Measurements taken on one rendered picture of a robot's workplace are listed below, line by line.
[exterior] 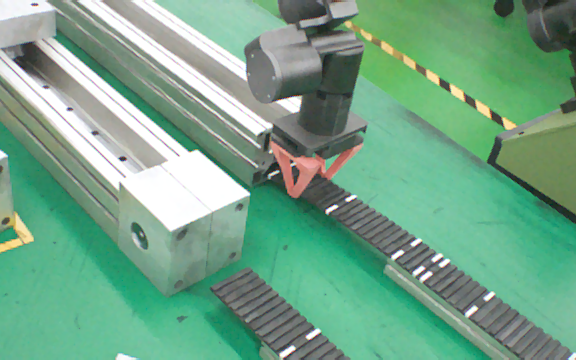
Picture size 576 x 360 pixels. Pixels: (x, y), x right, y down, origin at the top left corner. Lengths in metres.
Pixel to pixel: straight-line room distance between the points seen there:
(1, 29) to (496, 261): 0.68
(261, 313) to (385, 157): 0.38
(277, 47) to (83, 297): 0.32
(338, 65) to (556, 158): 0.38
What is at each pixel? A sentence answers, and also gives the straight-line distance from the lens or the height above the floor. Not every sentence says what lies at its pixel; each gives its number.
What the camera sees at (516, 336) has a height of 0.81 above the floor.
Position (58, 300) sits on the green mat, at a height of 0.78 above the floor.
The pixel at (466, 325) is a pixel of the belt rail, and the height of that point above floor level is 0.79.
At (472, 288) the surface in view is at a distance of 0.75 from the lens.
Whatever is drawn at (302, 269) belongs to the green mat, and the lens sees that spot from 0.75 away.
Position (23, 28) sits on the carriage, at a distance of 0.95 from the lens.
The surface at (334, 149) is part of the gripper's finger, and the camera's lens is 0.77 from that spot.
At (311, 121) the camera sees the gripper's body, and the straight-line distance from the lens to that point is 0.75.
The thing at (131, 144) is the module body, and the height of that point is 0.84.
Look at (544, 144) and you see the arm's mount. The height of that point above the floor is 0.85.
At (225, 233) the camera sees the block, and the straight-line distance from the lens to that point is 0.70.
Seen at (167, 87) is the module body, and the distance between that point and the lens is 0.93.
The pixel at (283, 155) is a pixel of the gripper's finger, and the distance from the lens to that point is 0.79.
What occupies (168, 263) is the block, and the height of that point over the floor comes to 0.83.
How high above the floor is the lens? 1.31
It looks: 38 degrees down
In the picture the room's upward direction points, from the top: 11 degrees clockwise
